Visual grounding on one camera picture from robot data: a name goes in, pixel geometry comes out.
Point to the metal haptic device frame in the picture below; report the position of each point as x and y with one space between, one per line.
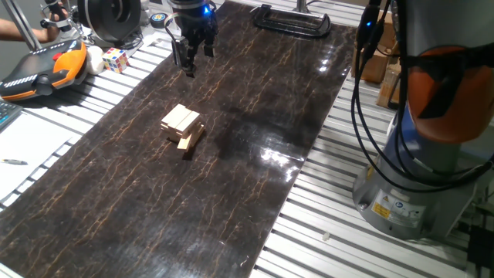
79 31

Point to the slanted aluminium bar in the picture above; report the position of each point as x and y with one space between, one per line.
23 25

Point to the open brown cardboard box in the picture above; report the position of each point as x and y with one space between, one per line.
372 65

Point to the person's bare forearm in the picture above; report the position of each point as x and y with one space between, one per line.
19 31

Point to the aluminium frame post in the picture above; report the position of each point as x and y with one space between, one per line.
303 4

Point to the dark marble-pattern mat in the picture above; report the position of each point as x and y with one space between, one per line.
116 212

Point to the black disc with blue label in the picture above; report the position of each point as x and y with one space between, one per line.
158 19

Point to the small brown cardboard box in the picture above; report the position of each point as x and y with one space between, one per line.
388 87

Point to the white rounded object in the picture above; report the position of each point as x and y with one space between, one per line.
94 60

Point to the person's hand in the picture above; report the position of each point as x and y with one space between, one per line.
55 35

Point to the colourful Rubik's cube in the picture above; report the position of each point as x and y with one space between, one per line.
115 60

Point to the black box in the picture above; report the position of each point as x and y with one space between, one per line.
480 247

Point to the black C-clamp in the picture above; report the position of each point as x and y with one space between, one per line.
320 29

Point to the small white scrap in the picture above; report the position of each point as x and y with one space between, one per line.
326 236

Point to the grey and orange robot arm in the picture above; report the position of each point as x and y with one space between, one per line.
424 173

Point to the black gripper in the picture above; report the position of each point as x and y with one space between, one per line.
193 23

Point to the orange and black teach pendant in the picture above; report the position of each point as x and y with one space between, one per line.
65 63

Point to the black filament spool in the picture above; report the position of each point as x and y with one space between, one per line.
96 19

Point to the black computer keyboard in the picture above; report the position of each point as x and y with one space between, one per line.
7 114

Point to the dark pen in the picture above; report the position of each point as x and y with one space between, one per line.
15 161

